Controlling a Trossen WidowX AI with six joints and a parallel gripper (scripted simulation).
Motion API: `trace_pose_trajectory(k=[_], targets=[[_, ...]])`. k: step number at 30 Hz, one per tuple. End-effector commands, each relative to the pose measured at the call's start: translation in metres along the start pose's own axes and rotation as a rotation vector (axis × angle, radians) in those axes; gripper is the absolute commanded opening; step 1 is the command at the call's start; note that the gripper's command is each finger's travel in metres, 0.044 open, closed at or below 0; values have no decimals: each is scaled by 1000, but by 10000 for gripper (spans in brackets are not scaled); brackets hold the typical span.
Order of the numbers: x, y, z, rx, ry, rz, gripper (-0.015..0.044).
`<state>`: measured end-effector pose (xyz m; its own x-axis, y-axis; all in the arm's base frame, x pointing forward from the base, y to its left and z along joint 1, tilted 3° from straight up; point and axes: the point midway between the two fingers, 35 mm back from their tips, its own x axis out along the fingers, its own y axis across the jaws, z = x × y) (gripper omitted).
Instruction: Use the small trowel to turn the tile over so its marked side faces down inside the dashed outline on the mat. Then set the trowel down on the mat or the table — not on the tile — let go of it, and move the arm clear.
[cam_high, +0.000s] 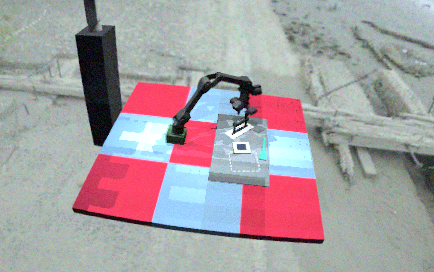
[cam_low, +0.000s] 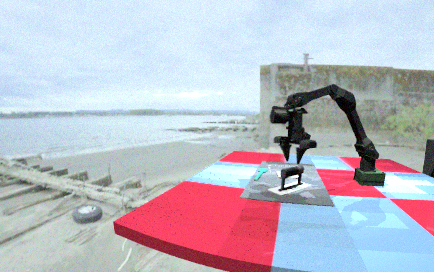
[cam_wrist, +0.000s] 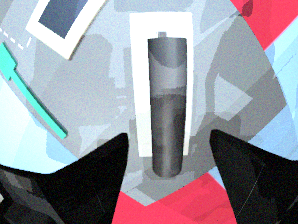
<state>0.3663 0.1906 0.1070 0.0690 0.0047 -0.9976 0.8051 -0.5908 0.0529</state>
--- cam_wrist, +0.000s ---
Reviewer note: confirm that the white square tile with dark grey centre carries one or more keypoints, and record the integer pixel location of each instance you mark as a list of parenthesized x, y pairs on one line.
[(61, 23)]

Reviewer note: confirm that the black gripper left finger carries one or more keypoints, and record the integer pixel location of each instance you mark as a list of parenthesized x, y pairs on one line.
[(84, 192)]

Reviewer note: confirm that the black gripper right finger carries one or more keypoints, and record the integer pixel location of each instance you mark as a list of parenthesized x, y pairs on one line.
[(262, 187)]

